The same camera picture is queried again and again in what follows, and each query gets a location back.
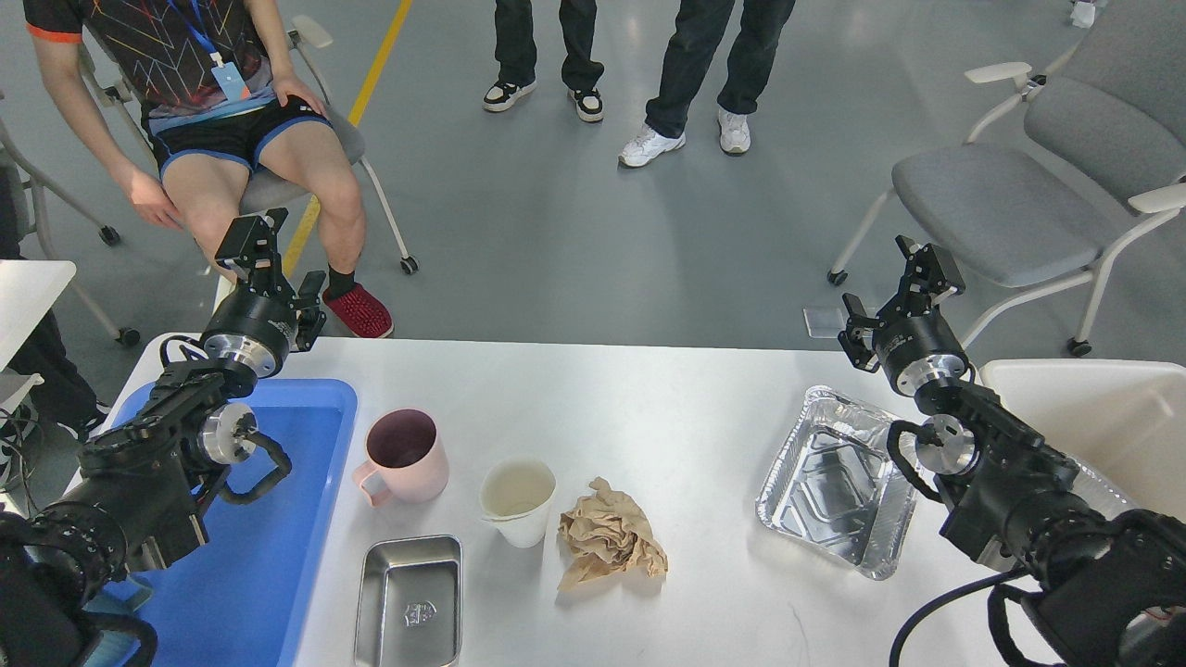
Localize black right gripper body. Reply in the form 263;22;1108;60
839;296;970;398

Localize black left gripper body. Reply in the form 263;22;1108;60
202;269;327;379

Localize pink ribbed mug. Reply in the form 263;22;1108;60
352;409;449;508

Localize stainless steel rectangular tray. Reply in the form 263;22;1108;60
353;535;463;666

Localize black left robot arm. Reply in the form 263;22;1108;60
1;208;326;666

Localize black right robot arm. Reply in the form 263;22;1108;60
839;236;1185;666

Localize clear floor plate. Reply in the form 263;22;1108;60
803;307;848;339

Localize seated person in shorts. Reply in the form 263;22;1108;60
24;1;394;338

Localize grey office chair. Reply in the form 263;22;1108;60
827;1;1185;358

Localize aluminium foil tray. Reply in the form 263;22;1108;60
755;385;916;580

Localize white side table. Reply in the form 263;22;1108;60
1;260;77;368

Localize grey chair far left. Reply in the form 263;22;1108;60
0;88;142;349

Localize white plastic bin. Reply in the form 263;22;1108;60
982;358;1185;521

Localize blue plastic tray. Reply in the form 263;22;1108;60
139;379;357;666

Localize standing person black white shoes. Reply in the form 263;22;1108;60
482;0;606;123

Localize standing person white sneakers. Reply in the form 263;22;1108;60
618;1;796;169

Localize white paper cup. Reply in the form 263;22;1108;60
479;459;556;548

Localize crumpled brown paper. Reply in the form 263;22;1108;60
557;477;670;592

